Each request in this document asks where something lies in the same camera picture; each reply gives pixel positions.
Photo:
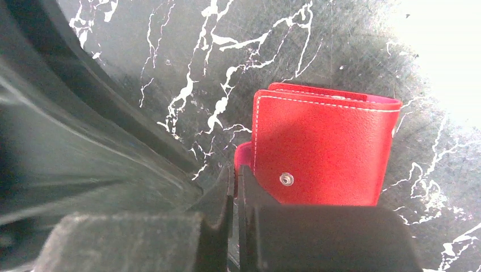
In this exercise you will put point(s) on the red card holder wallet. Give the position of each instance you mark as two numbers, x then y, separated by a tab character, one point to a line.
317	146

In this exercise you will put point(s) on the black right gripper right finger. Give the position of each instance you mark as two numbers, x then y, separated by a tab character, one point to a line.
277	237

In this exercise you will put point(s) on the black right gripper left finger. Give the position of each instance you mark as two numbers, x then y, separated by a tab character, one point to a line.
194	240

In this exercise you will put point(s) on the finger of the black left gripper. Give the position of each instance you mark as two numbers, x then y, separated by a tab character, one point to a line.
69	142

